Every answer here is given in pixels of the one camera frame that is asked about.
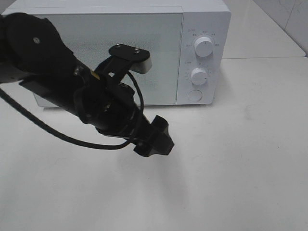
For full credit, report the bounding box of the white microwave oven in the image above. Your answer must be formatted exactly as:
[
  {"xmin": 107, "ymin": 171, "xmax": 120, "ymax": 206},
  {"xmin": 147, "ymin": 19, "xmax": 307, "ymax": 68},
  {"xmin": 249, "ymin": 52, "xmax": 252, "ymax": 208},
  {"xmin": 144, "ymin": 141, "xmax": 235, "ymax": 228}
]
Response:
[{"xmin": 4, "ymin": 0, "xmax": 231, "ymax": 105}]

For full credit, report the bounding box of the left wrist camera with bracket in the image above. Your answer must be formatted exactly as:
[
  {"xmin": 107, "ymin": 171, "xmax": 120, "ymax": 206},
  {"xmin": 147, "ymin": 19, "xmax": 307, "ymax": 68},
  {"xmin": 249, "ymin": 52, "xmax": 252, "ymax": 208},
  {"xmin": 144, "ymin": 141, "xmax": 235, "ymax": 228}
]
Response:
[{"xmin": 95, "ymin": 44, "xmax": 152, "ymax": 84}]

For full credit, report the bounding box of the round white door button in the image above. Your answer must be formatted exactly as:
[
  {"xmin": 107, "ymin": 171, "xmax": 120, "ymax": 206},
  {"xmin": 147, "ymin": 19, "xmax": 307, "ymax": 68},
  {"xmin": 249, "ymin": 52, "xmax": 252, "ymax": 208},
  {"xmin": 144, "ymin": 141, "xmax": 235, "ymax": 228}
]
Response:
[{"xmin": 187, "ymin": 90, "xmax": 203, "ymax": 102}]

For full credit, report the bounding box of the white microwave door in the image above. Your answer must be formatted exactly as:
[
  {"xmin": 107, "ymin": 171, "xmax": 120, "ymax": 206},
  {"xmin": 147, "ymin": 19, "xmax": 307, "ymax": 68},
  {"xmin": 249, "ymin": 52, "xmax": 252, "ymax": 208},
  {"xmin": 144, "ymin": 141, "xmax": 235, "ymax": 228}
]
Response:
[{"xmin": 38, "ymin": 13, "xmax": 182, "ymax": 105}]

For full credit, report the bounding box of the white timer knob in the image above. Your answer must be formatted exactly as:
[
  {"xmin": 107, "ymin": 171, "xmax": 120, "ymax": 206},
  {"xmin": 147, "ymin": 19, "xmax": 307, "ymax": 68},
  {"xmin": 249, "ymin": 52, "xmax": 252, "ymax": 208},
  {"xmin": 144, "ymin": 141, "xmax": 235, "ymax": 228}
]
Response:
[{"xmin": 190, "ymin": 68, "xmax": 208, "ymax": 86}]

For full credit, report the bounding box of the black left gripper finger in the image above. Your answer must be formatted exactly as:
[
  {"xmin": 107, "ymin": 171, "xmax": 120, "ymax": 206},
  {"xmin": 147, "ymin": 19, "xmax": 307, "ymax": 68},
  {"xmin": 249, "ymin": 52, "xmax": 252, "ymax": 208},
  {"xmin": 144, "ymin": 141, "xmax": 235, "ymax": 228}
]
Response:
[
  {"xmin": 133, "ymin": 133, "xmax": 174, "ymax": 157},
  {"xmin": 151, "ymin": 115, "xmax": 169, "ymax": 135}
]

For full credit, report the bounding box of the black left camera cable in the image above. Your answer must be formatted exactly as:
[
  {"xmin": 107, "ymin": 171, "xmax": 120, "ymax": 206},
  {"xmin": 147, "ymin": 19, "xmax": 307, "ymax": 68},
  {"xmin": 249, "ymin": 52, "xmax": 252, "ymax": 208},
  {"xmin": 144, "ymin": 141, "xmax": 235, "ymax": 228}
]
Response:
[{"xmin": 0, "ymin": 72, "xmax": 145, "ymax": 150}]

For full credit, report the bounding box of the upper white power knob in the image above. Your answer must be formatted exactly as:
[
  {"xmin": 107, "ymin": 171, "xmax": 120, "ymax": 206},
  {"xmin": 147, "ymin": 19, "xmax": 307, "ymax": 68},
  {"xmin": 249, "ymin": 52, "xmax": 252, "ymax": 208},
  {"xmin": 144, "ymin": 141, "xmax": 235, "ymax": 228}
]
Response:
[{"xmin": 193, "ymin": 35, "xmax": 214, "ymax": 57}]

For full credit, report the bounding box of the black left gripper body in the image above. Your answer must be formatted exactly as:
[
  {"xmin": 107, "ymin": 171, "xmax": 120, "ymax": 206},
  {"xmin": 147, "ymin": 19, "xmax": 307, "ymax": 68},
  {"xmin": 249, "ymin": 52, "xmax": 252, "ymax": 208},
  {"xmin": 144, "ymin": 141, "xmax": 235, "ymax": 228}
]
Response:
[{"xmin": 74, "ymin": 73, "xmax": 154, "ymax": 140}]

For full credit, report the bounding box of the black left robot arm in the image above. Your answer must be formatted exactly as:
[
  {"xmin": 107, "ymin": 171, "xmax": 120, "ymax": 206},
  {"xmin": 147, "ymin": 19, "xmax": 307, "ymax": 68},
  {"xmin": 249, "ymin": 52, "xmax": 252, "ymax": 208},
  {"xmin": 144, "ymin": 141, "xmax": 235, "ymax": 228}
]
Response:
[{"xmin": 0, "ymin": 13, "xmax": 174, "ymax": 157}]

